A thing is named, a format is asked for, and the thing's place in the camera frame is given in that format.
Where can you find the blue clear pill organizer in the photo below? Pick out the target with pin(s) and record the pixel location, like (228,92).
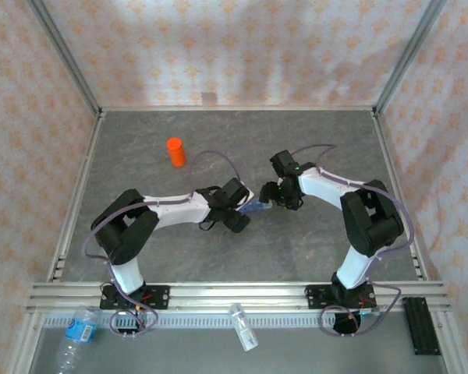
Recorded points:
(255,207)

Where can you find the aluminium lower frame bar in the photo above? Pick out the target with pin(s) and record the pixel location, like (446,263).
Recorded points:
(23,343)
(450,343)

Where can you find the aluminium frame post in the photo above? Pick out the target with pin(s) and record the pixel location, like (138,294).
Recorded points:
(62,54)
(409,54)

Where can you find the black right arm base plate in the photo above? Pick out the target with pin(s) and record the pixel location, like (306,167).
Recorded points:
(314,296)

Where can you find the wide aluminium mounting rail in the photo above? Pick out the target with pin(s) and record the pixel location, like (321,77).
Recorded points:
(238,292)

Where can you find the black ribbed rail block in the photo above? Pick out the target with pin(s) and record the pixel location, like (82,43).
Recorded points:
(421,327)

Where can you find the aluminium table edge bar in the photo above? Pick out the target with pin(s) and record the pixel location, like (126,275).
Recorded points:
(238,108)

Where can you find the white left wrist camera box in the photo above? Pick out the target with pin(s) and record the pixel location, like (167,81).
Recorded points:
(250,195)

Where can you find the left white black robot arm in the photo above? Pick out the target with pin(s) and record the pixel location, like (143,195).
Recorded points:
(175,208)

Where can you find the clear water bottle blue label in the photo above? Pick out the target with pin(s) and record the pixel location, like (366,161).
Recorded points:
(80,329)

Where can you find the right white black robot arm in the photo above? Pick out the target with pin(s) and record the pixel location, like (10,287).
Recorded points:
(327,187)

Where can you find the aluminium table side rail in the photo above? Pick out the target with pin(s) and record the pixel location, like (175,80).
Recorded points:
(382,136)
(94,136)

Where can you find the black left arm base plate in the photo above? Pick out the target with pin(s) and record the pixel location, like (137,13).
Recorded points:
(160,296)

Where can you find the orange pill bottle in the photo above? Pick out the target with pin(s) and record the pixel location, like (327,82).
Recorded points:
(176,154)

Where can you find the small clear plastic bottle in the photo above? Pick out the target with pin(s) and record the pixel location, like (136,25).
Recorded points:
(243,329)

